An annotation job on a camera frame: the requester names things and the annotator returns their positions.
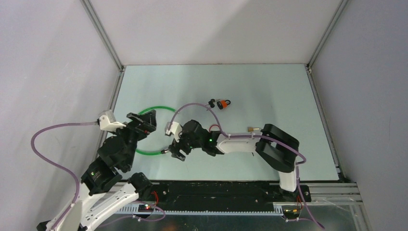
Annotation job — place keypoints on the left aluminium frame post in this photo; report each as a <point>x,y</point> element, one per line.
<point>97,23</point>

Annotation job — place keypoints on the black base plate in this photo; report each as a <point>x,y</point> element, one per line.
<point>221,195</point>

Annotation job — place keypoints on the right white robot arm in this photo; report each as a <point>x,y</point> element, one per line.
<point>276,147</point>

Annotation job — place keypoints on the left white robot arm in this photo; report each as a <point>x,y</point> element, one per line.
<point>88,208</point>

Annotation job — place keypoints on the small brass padlock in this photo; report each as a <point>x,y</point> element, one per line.
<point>253,129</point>

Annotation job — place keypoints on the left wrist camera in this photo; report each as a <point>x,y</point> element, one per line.
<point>108,122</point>

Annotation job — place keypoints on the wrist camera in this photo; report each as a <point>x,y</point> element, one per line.
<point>173,129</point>
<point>108,122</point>

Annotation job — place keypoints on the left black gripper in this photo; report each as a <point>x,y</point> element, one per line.
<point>143,124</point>

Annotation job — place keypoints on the black keys bunch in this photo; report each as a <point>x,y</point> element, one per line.
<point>212,103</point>

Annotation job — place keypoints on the slotted cable duct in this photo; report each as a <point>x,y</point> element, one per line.
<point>136,209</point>

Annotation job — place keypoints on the aluminium frame post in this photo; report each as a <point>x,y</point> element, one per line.
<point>97,23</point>
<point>326,34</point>

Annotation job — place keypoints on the orange padlock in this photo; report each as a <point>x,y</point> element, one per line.
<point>222,104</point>

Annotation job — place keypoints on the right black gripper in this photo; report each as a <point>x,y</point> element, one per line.
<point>174,150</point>

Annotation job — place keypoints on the right aluminium frame post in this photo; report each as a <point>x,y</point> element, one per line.
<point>326,34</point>

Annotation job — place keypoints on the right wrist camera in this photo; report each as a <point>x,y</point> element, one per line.
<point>173,129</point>

